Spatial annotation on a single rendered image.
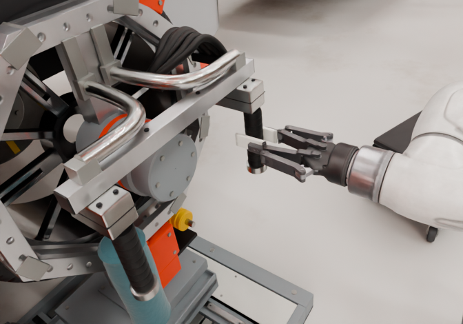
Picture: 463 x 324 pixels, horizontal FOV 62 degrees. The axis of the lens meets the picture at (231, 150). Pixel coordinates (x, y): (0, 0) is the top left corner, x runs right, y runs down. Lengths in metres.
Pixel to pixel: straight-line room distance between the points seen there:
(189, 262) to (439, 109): 0.92
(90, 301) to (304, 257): 0.80
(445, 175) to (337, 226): 1.11
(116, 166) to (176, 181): 0.20
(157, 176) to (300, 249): 1.05
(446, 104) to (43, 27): 0.66
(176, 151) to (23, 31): 0.29
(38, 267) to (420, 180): 0.65
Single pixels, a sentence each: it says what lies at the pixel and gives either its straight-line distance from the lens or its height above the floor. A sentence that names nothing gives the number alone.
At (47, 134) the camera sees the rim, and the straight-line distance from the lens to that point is 0.82.
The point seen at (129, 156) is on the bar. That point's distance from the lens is 0.54.
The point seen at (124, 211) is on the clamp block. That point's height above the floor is 0.93.
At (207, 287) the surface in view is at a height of 0.16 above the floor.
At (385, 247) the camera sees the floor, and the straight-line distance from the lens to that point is 1.68.
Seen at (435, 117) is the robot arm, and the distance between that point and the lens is 0.73.
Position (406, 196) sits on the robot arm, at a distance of 0.64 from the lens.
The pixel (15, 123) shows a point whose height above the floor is 0.80.
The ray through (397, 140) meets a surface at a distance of 1.63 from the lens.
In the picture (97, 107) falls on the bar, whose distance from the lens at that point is 0.74.
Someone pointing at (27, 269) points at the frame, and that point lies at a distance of 0.78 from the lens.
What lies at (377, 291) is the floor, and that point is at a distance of 1.55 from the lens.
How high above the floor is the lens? 1.28
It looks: 37 degrees down
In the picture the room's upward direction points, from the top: 7 degrees counter-clockwise
